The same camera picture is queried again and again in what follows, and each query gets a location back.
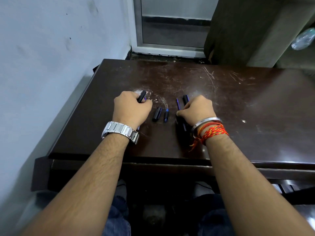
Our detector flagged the person's left hand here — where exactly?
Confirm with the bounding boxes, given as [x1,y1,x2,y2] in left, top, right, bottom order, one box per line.
[112,91,153,131]

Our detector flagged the person's right forearm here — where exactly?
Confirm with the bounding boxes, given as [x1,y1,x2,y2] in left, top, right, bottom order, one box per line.
[205,134,315,236]

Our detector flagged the silver metal bangle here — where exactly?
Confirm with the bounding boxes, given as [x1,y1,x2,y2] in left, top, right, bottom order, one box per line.
[191,117,222,138]

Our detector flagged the silver metal wristwatch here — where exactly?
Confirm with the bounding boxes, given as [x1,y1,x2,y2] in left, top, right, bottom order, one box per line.
[101,121,140,145]

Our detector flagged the blue jeans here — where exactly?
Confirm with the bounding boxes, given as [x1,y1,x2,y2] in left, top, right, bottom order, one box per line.
[15,180,315,236]

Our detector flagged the clear plastic bottle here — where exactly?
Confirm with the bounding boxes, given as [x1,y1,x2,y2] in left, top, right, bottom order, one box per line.
[291,27,315,51]

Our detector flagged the red orange thread bracelet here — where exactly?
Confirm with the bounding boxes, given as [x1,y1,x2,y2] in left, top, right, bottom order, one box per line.
[189,122,229,152]

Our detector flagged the white framed door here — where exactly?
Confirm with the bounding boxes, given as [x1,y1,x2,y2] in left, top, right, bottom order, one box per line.
[126,0,220,58]

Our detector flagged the person's left forearm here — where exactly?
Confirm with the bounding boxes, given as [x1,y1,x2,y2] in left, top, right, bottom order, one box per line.
[22,132,131,236]

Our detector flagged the person's right hand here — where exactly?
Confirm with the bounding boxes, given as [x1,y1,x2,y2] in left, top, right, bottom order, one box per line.
[176,95,217,127]

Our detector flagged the thin blue pen refill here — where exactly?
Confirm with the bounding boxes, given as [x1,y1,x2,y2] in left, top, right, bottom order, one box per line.
[176,97,187,132]

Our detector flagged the dark brown wooden table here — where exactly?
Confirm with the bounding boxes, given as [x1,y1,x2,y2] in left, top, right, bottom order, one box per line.
[31,59,315,192]

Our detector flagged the dark wooden cabinet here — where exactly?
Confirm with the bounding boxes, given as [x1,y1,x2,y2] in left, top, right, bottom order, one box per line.
[203,0,315,68]

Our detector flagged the black pen with blue trim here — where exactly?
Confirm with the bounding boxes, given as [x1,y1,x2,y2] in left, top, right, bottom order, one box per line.
[182,94,192,135]

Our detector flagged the black pen cap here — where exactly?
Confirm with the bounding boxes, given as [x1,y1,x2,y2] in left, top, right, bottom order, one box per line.
[152,106,162,122]

